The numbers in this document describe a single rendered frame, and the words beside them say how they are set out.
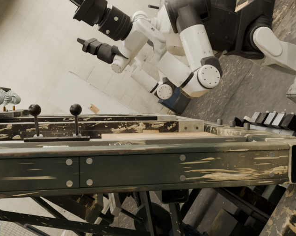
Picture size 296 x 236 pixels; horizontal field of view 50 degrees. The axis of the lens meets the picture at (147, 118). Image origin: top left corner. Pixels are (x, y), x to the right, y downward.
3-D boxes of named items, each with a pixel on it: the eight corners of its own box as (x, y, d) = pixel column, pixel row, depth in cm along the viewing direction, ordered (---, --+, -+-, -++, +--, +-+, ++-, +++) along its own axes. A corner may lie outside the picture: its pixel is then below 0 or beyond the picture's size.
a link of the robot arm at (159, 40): (120, 41, 101) (152, 69, 102) (136, 19, 96) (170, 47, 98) (126, 37, 106) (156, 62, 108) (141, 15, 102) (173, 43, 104)
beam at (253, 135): (330, 182, 87) (331, 142, 86) (290, 184, 85) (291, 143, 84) (162, 124, 304) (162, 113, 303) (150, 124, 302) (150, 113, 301)
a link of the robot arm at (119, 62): (111, 55, 167) (130, 64, 166) (101, 67, 161) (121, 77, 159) (113, 38, 158) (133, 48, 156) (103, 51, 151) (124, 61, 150)
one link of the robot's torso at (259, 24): (261, 31, 147) (238, 25, 145) (277, 24, 134) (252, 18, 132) (256, 58, 147) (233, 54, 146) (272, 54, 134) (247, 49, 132)
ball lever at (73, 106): (83, 143, 102) (81, 107, 94) (70, 143, 101) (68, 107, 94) (83, 136, 105) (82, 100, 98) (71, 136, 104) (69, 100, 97)
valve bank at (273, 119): (347, 135, 115) (297, 99, 111) (327, 168, 115) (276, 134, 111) (272, 124, 164) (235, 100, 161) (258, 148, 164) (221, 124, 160)
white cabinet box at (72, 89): (173, 136, 535) (66, 70, 502) (154, 165, 538) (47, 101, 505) (167, 130, 596) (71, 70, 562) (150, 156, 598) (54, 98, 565)
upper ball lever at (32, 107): (44, 144, 100) (39, 107, 93) (31, 144, 99) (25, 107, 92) (45, 136, 103) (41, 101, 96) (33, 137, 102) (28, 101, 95)
